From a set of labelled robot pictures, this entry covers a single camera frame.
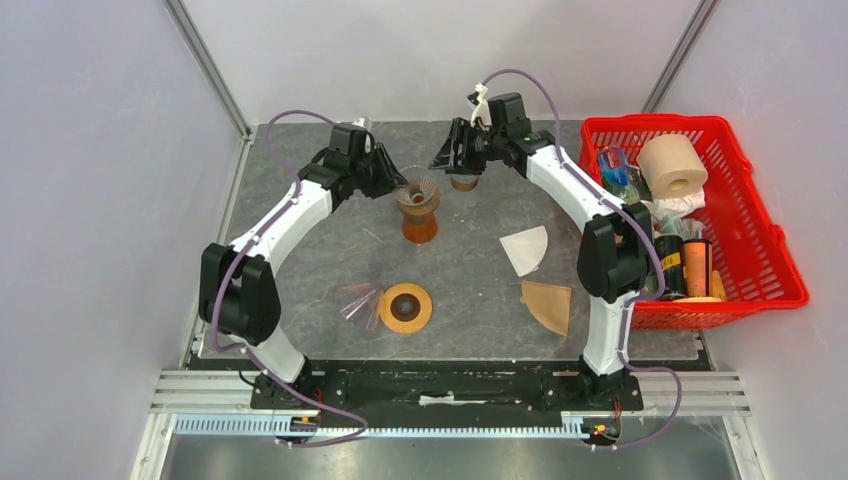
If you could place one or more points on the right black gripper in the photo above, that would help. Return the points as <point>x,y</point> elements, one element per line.
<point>446,158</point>

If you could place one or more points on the blue snack packet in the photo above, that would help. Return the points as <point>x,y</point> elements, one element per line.
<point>613,165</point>

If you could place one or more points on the small glass cup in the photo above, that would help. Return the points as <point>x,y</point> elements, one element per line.
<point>464,183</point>

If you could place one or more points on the dark wooden ring holder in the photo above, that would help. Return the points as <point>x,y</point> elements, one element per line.
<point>418,214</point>

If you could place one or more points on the amber glass carafe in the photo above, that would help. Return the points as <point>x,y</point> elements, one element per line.
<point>419,229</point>

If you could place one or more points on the red plastic basket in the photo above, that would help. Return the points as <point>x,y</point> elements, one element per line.
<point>750,251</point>

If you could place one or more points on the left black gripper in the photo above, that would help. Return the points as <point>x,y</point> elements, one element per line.
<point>390,177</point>

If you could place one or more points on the light wooden ring holder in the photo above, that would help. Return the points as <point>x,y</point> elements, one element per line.
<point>405,308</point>

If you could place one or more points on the crumpled white paper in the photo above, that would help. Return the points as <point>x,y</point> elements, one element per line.
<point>668,210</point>

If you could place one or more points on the brown paper coffee filter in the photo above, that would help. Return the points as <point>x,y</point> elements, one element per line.
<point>549,304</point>

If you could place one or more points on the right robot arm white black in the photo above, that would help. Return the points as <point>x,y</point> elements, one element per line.
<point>614,256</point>

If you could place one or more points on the green patterned packet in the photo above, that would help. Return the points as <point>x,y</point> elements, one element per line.
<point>634,190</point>

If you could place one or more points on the beige toilet paper roll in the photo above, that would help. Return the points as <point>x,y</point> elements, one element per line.
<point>671,166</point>

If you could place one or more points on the clear glass dripper cone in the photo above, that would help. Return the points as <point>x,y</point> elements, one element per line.
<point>421,185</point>

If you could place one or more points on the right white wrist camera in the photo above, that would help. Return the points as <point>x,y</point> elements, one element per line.
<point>480,115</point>

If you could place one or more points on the black cylindrical can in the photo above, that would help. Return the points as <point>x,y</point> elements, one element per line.
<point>670,252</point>

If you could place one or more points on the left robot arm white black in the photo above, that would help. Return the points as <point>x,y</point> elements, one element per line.
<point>238,295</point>

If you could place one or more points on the orange cylindrical can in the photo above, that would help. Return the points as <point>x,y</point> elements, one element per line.
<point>697,256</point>

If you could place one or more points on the white paper coffee filter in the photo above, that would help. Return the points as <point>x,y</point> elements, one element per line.
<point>526,250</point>

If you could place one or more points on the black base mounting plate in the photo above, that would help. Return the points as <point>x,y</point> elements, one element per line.
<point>460,393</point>

